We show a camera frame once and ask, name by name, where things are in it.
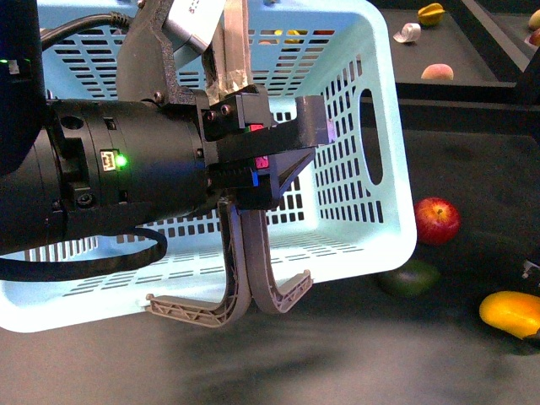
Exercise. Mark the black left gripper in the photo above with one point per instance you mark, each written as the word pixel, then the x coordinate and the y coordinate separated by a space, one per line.
pixel 247 154

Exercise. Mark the light blue plastic basket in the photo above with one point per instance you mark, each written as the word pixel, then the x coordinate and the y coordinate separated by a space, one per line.
pixel 348 213

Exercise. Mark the grey basket handle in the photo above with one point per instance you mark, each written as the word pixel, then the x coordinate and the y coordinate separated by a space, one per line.
pixel 227 65

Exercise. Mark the yellow mango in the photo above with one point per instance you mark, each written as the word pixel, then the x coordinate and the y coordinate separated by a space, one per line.
pixel 513 312

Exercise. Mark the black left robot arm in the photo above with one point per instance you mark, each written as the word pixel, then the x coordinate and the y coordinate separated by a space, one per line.
pixel 71 169

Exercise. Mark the red apple front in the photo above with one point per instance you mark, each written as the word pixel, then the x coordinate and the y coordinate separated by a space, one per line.
pixel 437 221

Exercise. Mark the peach front right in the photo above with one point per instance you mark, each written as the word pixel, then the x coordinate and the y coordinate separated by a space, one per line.
pixel 438 71

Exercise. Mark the black fruit display tray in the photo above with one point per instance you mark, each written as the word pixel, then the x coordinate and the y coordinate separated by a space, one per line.
pixel 495 90

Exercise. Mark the green avocado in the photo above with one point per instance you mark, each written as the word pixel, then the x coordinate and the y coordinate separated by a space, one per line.
pixel 411 279

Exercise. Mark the yellow star fruit right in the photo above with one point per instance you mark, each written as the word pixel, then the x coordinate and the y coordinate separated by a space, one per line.
pixel 431 14

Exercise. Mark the peach far right tray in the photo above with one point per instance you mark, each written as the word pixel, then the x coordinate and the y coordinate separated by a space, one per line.
pixel 534 21

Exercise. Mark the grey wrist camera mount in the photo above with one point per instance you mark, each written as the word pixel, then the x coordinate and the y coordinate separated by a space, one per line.
pixel 164 36

